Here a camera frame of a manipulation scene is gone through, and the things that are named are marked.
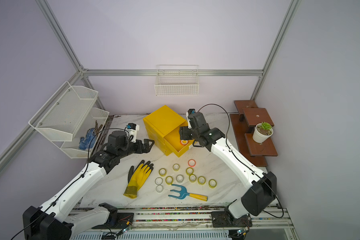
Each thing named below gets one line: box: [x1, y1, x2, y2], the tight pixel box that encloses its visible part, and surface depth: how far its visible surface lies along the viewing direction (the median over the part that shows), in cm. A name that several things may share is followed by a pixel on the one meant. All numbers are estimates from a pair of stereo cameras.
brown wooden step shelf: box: [229, 100, 279, 167], surface depth 90 cm
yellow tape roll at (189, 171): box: [185, 167, 194, 176], surface depth 92 cm
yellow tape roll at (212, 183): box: [208, 179, 217, 189], surface depth 87 cm
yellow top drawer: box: [163, 120, 195, 158], surface depth 84 cm
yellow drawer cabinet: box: [143, 105, 195, 158], surface depth 88 cm
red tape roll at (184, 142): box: [180, 139, 189, 146], surface depth 87 cm
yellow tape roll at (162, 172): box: [158, 168, 167, 177], surface depth 92 cm
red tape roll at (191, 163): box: [187, 159, 196, 168], surface depth 95 cm
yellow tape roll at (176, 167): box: [172, 163, 180, 172], surface depth 93 cm
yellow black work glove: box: [123, 159, 154, 199], surface depth 88 cm
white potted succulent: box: [252, 121, 274, 143], surface depth 82 cm
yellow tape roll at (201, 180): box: [197, 175, 207, 186], surface depth 88 cm
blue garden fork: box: [168, 184, 208, 202], surface depth 83 cm
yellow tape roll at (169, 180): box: [165, 175, 174, 186], surface depth 88 cm
